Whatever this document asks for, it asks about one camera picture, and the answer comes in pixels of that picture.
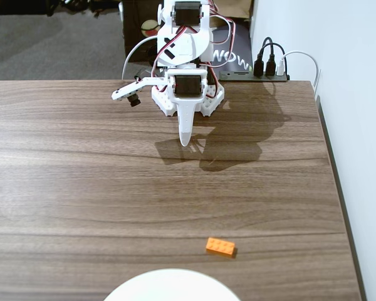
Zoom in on black power strip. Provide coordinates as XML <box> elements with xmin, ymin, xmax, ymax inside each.
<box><xmin>219</xmin><ymin>70</ymin><xmax>291</xmax><ymax>82</ymax></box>

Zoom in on brown paper bag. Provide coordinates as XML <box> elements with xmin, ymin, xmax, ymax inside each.
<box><xmin>210</xmin><ymin>0</ymin><xmax>254</xmax><ymax>22</ymax></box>

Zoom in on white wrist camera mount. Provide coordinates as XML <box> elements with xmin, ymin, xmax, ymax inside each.
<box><xmin>112</xmin><ymin>77</ymin><xmax>169</xmax><ymax>108</ymax></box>

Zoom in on white cable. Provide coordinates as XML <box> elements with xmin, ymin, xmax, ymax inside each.
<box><xmin>122</xmin><ymin>36</ymin><xmax>159</xmax><ymax>80</ymax></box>

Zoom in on dark brown cabinet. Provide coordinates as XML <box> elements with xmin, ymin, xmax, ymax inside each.
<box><xmin>122</xmin><ymin>0</ymin><xmax>164</xmax><ymax>63</ymax></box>

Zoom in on orange lego block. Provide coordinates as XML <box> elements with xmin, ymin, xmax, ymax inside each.
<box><xmin>205</xmin><ymin>237</ymin><xmax>236</xmax><ymax>258</ymax></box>

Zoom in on tangled black cables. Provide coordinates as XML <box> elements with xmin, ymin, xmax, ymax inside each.
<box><xmin>46</xmin><ymin>0</ymin><xmax>122</xmax><ymax>15</ymax></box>

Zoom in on white usb plug with cable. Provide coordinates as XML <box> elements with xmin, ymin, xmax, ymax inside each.
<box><xmin>276</xmin><ymin>50</ymin><xmax>320</xmax><ymax>95</ymax></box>

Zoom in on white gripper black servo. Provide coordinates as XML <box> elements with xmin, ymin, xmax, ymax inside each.
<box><xmin>166</xmin><ymin>69</ymin><xmax>207</xmax><ymax>147</ymax></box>

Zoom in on white plate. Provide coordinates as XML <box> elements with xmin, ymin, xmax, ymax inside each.
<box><xmin>103</xmin><ymin>268</ymin><xmax>241</xmax><ymax>301</ymax></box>

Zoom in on round red cream sticker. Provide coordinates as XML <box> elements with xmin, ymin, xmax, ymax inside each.
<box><xmin>140</xmin><ymin>19</ymin><xmax>160</xmax><ymax>38</ymax></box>

